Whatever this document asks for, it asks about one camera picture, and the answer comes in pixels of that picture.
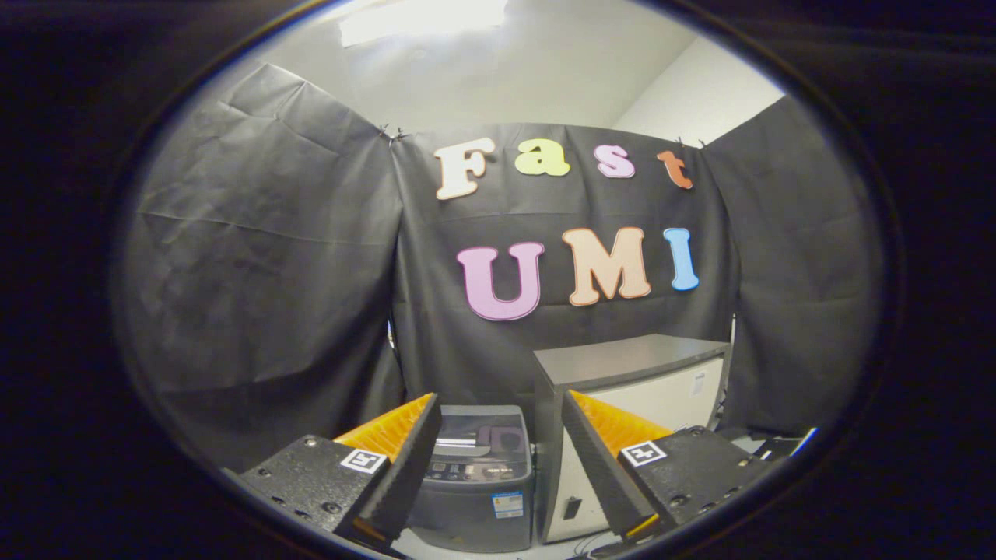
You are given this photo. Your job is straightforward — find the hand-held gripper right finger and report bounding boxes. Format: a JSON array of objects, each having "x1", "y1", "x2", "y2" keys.
[{"x1": 560, "y1": 390, "x2": 779, "y2": 544}]

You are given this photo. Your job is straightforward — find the floor cables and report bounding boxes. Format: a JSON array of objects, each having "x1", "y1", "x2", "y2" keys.
[{"x1": 574, "y1": 532, "x2": 625, "y2": 558}]

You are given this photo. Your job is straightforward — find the grey washing machine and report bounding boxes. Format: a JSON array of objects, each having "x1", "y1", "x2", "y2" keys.
[{"x1": 406, "y1": 404, "x2": 536, "y2": 553}]

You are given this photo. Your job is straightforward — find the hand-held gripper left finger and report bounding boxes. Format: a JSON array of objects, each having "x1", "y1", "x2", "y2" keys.
[{"x1": 238, "y1": 392, "x2": 443, "y2": 547}]

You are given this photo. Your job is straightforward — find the black backdrop cloth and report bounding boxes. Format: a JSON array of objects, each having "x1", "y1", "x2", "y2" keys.
[{"x1": 113, "y1": 62, "x2": 888, "y2": 471}]

